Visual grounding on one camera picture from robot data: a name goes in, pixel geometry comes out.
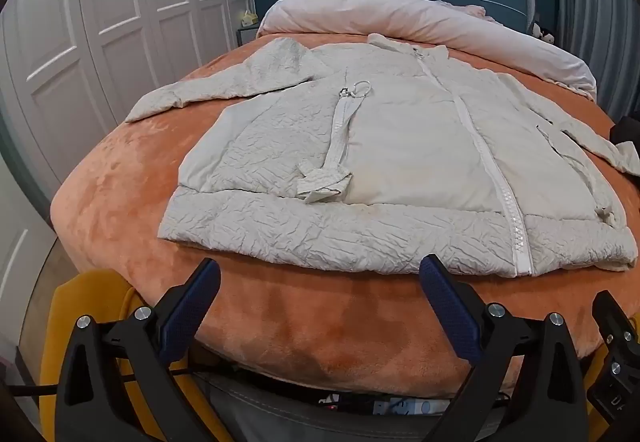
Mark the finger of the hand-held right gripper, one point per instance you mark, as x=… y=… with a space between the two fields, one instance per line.
x=617 y=322

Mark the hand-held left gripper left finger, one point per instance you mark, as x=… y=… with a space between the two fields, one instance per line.
x=192 y=309

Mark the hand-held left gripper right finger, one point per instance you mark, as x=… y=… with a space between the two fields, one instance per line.
x=450 y=309

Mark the white quilted zip jacket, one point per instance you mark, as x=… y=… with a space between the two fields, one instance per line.
x=400 y=147

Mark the orange plush blanket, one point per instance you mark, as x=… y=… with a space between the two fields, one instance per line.
x=280 y=322

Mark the yellow chair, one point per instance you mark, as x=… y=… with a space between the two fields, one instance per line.
x=55 y=322

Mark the dark cloth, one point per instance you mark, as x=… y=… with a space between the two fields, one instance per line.
x=626 y=128

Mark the bedside table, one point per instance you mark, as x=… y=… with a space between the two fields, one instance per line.
x=246 y=34

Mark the pink duvet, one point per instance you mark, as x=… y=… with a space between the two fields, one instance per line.
x=450 y=19

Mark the black and white plush toy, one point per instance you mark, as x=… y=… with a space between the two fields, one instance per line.
x=542 y=33

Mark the tissue box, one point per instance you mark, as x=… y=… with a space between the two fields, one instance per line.
x=247 y=17

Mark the white panelled wardrobe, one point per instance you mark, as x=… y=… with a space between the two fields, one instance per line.
x=100 y=22

